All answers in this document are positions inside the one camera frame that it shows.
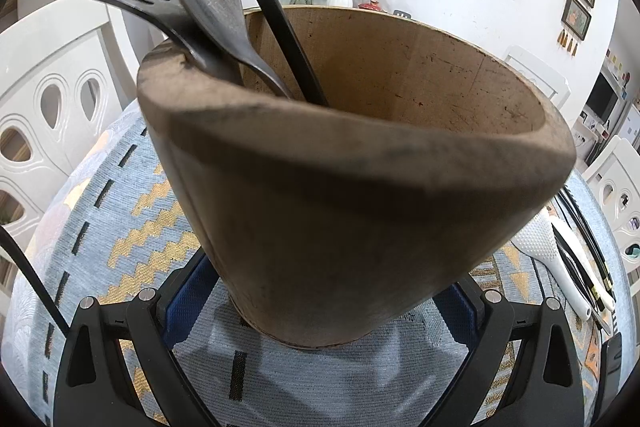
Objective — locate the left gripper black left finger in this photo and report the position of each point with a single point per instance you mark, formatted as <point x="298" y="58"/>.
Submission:
<point x="94" y="387"/>

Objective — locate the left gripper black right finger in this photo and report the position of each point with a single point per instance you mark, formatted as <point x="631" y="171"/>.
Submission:
<point x="521" y="368"/>

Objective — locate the white dimpled rice paddle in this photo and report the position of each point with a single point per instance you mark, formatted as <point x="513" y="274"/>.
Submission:
<point x="537" y="241"/>

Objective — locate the black chopstick gold band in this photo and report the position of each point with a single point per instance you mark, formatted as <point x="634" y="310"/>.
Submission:
<point x="570" y="203"/>

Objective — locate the brown wooden utensil holder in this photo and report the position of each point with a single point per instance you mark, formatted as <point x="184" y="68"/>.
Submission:
<point x="325" y="222"/>

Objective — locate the dark metal fork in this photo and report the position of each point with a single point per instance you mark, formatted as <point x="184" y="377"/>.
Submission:
<point x="171" y="18"/>

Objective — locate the black knife handle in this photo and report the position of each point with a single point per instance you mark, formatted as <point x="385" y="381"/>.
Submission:
<point x="293" y="52"/>

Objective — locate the white chair far right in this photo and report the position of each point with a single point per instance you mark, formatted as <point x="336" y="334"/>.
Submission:
<point x="613" y="179"/>

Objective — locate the white chair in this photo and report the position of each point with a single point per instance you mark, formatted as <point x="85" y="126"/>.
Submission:
<point x="613" y="179"/>
<point x="553" y="85"/>
<point x="63" y="82"/>

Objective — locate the white chair right side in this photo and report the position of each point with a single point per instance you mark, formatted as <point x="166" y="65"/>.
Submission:
<point x="553" y="85"/>

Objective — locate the white chair near left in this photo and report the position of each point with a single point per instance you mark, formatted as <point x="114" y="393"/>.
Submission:
<point x="63" y="82"/>

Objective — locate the small framed picture lower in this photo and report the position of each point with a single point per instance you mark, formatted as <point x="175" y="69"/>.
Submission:
<point x="576" y="18"/>

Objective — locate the small phone stand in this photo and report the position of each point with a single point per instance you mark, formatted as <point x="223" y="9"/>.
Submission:
<point x="402" y="14"/>

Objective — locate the red lidded teacup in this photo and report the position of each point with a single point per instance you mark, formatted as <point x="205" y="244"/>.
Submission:
<point x="371" y="6"/>

